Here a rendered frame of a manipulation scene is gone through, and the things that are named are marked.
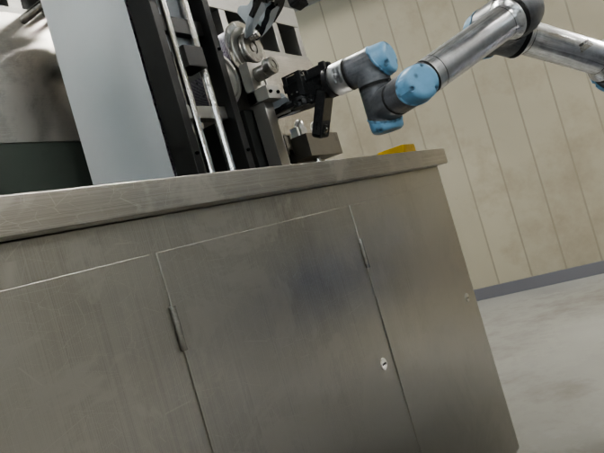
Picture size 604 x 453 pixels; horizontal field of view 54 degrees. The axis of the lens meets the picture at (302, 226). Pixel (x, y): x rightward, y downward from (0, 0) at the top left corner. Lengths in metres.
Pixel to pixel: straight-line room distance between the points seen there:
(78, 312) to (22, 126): 0.82
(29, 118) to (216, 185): 0.72
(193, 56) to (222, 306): 0.51
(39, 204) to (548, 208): 3.87
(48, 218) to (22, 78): 0.87
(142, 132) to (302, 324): 0.53
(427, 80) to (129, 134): 0.60
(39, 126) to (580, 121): 3.50
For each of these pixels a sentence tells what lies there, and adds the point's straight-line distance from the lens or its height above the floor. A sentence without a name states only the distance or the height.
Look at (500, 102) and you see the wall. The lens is 4.30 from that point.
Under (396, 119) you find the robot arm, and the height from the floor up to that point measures 0.97.
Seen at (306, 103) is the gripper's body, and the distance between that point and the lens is 1.44.
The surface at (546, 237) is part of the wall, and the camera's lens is 4.30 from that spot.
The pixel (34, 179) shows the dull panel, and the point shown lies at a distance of 1.40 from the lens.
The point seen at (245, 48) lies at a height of 1.24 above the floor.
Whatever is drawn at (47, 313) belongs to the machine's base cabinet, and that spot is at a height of 0.78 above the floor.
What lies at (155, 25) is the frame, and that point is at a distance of 1.10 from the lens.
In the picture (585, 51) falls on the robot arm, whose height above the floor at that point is 1.03.
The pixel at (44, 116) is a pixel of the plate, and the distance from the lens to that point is 1.47.
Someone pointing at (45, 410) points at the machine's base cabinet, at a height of 0.70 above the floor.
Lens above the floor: 0.79
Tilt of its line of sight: 1 degrees up
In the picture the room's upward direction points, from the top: 16 degrees counter-clockwise
